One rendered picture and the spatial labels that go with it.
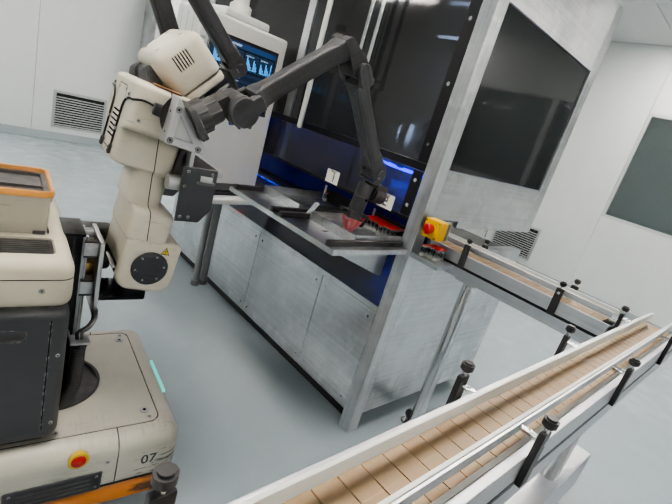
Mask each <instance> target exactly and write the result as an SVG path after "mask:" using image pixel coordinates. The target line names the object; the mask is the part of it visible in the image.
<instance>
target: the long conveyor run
mask: <svg viewBox="0 0 672 504"><path fill-rule="evenodd" d="M621 309H622V311H623V312H622V313H620V315H619V317H618V319H617V321H616V323H615V325H614V327H613V329H612V330H610V331H608V332H606V333H603V334H601V335H599V336H597V337H594V338H592V339H590V340H588V341H586V342H583V343H581V344H579V345H576V344H574V343H572V342H571V341H569V340H570V338H571V335H570V334H571V333H572V334H573V333H575V331H576V327H575V326H573V325H571V324H569V325H567V326H566V328H565V329H566V331H567V333H566V334H565V335H564V336H563V338H562V340H561V342H560V344H559V346H558V348H557V350H556V352H555V354H554V356H552V357H550V358H548V359H546V360H544V361H541V362H539V363H537V364H535V365H532V366H530V367H528V368H526V369H524V370H521V371H519V372H517V373H515V374H513V375H510V376H508V377H506V378H504V379H501V380H499V381H497V382H495V383H493V384H490V385H488V386H486V387H484V388H481V389H479V390H477V391H476V390H475V389H473V388H472V387H471V386H469V385H468V384H467V382H468V379H469V377H470V375H469V374H468V373H473V372H474V369H475V367H476V366H475V364H474V362H472V361H471V360H468V359H466V360H463V361H462V363H461V365H460V367H461V369H462V370H463V372H462V374H459V375H458V376H457V378H456V381H455V383H454V385H453V388H452V390H451V393H450V395H449V397H448V400H447V402H446V404H445V405H444V406H442V407H439V408H437V409H435V410H433V411H431V412H428V413H426V414H424V415H422V416H419V417H417V418H415V419H413V420H411V421H408V422H406V423H404V424H402V425H400V426H397V427H395V428H393V429H391V430H388V431H386V432H384V433H382V434H380V435H377V436H375V437H373V438H371V439H368V440H366V441H364V442H362V443H360V444H357V445H355V446H353V447H351V448H349V449H346V450H344V451H342V452H340V453H337V454H335V455H333V456H331V457H329V458H326V459H324V460H322V461H320V462H318V463H315V464H313V465H311V466H309V467H306V468H304V469H302V470H300V471H298V472H295V473H293V474H291V475H289V476H287V477H284V478H282V479H280V480H278V481H275V482H273V483H271V484H269V485H267V486H264V487H262V488H260V489H258V490H255V491H253V492H251V493H249V494H247V495H244V496H242V497H240V498H238V499H236V500H233V501H231V502H229V503H227V504H504V503H505V502H506V501H508V500H509V499H510V498H511V497H512V496H513V495H514V494H515V493H517V492H518V491H519V490H520V489H521V488H522V487H523V486H524V485H526V484H527V483H528V482H529V481H530V480H531V479H532V478H534V477H535V476H536V475H537V474H538V473H539V472H540V471H541V470H543V469H544V468H545V467H546V466H547V465H548V464H549V463H550V462H552V461H553V460H554V459H555V458H556V457H557V456H558V455H560V454H561V453H562V452H563V451H564V450H565V449H566V448H567V447H569V446H570V445H571V444H572V443H573V442H574V441H575V440H576V439H578V438H579V437H580V436H581V435H582V434H583V433H584V432H585V431H587V430H588V429H589V428H590V427H591V426H592V425H593V424H595V423H596V422H597V421H598V420H599V419H600V418H601V417H602V416H604V415H605V414H606V413H607V412H608V411H609V410H610V409H611V408H613V407H614V406H615V405H616V404H617V403H618V402H619V401H621V400H622V399H623V398H624V397H625V396H626V395H627V394H628V393H630V392H631V391H632V390H633V389H634V388H635V387H636V386H637V385H639V384H640V383H641V382H642V381H643V380H644V379H645V378H647V377H648V376H649V375H650V374H651V373H652V372H653V371H654V370H656V369H657V368H658V367H659V366H660V365H661V364H662V363H663V362H665V361H666V360H667V358H668V356H669V355H670V353H671V351H672V334H670V333H668V331H670V330H671V329H672V323H670V324H668V325H667V326H665V327H663V328H662V329H660V328H657V327H655V326H653V325H651V324H649V323H646V321H648V320H650V319H651V318H652V317H653V315H654V313H649V314H647V315H644V316H642V317H640V318H637V319H634V320H632V321H630V320H628V319H626V318H624V317H625V315H626V314H625V313H626V312H629V311H630V307H628V306H625V305H624V306H622V308H621ZM622 321H625V322H627V323H626V324H623V325H621V326H620V324H621V322H622ZM567 345H569V346H571V347H572V348H570V349H568V350H566V351H564V350H565V348H566V346H567ZM464 390H465V391H466V392H468V393H469V394H468V395H466V396H464V397H462V398H461V396H462V393H463V391H464ZM179 474H180V469H179V467H178V466H177V465H176V464H174V463H172V462H162V463H160V464H158V465H156V466H155V468H154V469H153V472H152V477H151V483H150V484H151V486H152V488H153V489H155V490H153V491H151V492H148V493H146V495H145V500H144V504H175V501H176V497H177V488H176V487H175V486H176V485H177V483H178V479H179Z"/></svg>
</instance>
